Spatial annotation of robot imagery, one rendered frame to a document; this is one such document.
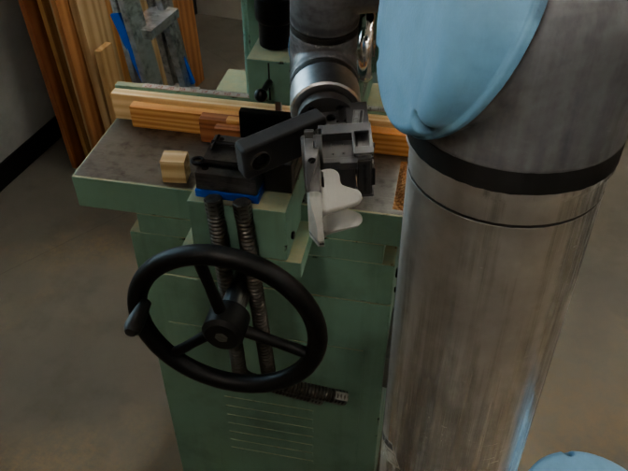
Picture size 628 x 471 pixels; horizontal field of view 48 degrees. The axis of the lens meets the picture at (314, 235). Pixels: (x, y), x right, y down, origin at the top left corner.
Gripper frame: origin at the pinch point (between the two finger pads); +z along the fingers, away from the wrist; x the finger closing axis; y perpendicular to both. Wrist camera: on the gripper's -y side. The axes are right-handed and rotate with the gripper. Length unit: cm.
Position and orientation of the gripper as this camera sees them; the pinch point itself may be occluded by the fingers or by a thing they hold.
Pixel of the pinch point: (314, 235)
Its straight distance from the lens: 75.6
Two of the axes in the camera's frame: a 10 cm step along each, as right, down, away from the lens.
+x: 0.6, 6.5, 7.5
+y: 10.0, -0.6, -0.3
